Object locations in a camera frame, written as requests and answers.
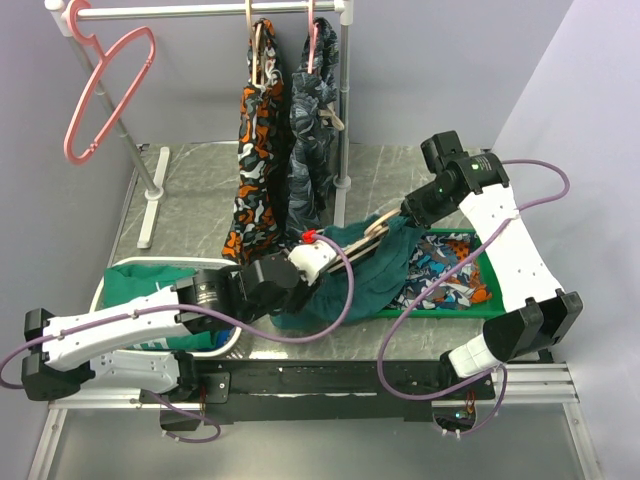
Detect dark green shorts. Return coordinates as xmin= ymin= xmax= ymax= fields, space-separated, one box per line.
xmin=271 ymin=217 xmax=426 ymax=331

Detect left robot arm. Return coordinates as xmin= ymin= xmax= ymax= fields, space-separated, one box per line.
xmin=21 ymin=252 xmax=324 ymax=402

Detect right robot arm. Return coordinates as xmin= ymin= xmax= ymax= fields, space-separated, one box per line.
xmin=401 ymin=131 xmax=583 ymax=399

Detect blue white patterned shorts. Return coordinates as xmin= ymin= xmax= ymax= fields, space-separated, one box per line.
xmin=389 ymin=234 xmax=493 ymax=312

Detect orange camouflage shorts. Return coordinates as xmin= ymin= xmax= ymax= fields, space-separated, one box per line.
xmin=221 ymin=18 xmax=287 ymax=264

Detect dark leaf-print shorts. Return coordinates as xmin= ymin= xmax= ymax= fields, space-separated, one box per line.
xmin=286 ymin=17 xmax=339 ymax=239

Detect pink hanger with leaf shorts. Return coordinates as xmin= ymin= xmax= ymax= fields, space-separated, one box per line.
xmin=307 ymin=0 xmax=319 ymax=75

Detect beige hanger with camouflage shorts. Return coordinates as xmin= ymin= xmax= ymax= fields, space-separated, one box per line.
xmin=244 ymin=0 xmax=264 ymax=87

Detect pink empty hanger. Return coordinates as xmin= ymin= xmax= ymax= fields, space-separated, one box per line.
xmin=63 ymin=0 xmax=157 ymax=166

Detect blue garment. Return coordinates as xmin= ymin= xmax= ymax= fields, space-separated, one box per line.
xmin=213 ymin=328 xmax=235 ymax=349

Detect white laundry basket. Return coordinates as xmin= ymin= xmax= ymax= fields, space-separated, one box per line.
xmin=90 ymin=256 xmax=241 ymax=359

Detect green plastic tray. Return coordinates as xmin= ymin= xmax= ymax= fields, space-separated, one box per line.
xmin=377 ymin=229 xmax=504 ymax=318

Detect green printed t-shirt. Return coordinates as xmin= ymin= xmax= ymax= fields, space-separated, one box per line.
xmin=102 ymin=264 xmax=217 ymax=352

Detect white metal clothes rack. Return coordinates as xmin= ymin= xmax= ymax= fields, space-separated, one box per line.
xmin=44 ymin=1 xmax=354 ymax=250

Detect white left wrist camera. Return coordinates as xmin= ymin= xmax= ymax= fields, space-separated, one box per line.
xmin=287 ymin=230 xmax=339 ymax=286

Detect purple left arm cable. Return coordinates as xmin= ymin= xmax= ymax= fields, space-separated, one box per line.
xmin=0 ymin=234 xmax=357 ymax=445

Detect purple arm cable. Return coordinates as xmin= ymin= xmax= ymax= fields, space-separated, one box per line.
xmin=376 ymin=158 xmax=571 ymax=441
xmin=0 ymin=234 xmax=357 ymax=445

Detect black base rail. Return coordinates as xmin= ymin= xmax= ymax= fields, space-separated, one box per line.
xmin=138 ymin=357 xmax=496 ymax=426

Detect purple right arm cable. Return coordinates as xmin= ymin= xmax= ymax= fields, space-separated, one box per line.
xmin=376 ymin=158 xmax=571 ymax=441

